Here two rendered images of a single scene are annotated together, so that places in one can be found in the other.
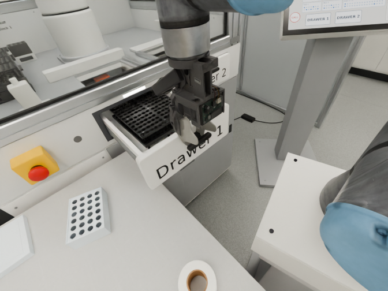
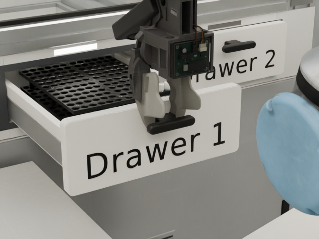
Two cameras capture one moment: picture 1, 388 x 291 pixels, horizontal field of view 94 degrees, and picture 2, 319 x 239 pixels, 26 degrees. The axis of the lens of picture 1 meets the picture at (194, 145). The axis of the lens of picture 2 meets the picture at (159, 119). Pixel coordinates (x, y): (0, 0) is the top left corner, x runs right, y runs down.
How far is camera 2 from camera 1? 0.57 m
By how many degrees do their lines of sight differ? 22
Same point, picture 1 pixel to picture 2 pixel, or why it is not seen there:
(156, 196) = (70, 227)
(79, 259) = not seen: outside the picture
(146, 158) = (78, 123)
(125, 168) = (19, 184)
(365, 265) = (277, 156)
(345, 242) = (263, 134)
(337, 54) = not seen: outside the picture
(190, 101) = (161, 37)
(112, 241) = not seen: outside the picture
